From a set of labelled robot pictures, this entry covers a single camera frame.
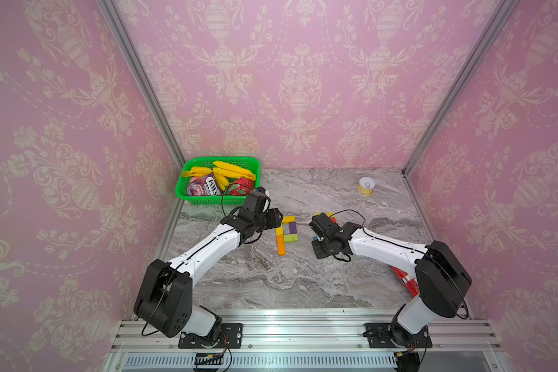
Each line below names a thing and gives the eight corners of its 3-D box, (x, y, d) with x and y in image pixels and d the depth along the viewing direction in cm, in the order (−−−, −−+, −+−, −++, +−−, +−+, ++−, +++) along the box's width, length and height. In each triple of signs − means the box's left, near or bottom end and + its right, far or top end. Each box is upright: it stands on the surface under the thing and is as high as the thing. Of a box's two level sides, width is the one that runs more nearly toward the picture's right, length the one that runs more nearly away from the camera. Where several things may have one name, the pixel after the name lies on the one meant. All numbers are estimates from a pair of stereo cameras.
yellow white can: (359, 197, 113) (362, 189, 109) (356, 184, 118) (359, 177, 114) (373, 197, 113) (377, 189, 109) (369, 184, 118) (373, 177, 114)
